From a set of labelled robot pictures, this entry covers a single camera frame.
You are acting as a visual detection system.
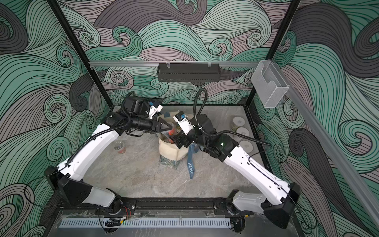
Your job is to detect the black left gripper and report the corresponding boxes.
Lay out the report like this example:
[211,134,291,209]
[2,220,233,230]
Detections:
[130,117,171,134]

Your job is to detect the beige canvas tote bag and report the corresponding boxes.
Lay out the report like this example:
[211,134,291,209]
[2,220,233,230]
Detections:
[157,111,200,179]

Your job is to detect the red label seed jar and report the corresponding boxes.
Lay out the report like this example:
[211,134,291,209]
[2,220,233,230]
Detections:
[114,141,126,154]

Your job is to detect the green label seed jar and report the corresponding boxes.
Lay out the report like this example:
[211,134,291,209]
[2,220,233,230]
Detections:
[230,116,246,132]

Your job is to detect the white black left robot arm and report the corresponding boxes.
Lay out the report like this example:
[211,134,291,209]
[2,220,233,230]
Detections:
[44,112,173,213]

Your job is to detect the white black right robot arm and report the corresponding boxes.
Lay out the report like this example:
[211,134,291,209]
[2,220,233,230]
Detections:
[172,130,301,229]

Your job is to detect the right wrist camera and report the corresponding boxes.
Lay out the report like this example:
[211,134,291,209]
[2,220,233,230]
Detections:
[173,111,193,135]

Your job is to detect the black perforated wall shelf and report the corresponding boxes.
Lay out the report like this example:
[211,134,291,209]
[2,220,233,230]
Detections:
[157,64,221,84]

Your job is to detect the aluminium wall rail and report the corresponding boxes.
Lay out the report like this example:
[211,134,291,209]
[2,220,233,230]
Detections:
[89,60,259,68]

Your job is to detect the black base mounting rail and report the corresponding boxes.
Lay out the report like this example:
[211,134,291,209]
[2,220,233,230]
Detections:
[59,197,267,216]

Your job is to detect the clear acrylic wall box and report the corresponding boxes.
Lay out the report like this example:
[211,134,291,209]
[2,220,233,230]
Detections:
[251,60,289,108]

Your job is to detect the white slotted cable duct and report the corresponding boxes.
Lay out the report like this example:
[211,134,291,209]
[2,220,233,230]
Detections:
[58,217,232,229]

